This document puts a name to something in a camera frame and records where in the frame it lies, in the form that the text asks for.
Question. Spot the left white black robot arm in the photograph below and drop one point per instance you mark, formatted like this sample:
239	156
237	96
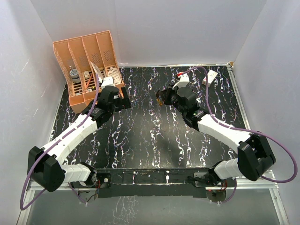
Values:
46	164

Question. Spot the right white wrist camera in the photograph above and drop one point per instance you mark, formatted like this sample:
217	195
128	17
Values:
183	80

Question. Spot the orange plastic file organizer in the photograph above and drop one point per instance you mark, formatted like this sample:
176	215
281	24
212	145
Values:
78	52

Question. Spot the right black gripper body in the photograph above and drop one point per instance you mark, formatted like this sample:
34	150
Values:
175	103

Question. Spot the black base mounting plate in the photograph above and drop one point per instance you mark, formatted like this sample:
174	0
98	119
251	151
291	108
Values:
155	182

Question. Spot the white packaged card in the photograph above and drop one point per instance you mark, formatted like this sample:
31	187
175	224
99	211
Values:
99	71

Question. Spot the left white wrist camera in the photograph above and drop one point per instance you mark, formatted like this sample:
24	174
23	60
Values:
107	81

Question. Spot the orange pencil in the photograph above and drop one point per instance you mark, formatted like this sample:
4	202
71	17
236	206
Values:
89	82

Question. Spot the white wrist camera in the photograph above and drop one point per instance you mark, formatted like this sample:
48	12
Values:
107	81
183	80

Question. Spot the white red small box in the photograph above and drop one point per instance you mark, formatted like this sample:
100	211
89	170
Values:
208	80

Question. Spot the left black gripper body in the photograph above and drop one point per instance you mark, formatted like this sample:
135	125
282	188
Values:
117	107

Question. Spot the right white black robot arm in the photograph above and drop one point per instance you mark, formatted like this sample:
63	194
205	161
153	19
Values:
254	154

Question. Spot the white label packet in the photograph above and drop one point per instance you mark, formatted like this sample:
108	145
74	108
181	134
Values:
115	74

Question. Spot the grey round tin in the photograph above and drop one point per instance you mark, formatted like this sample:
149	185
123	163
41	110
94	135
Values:
74	75

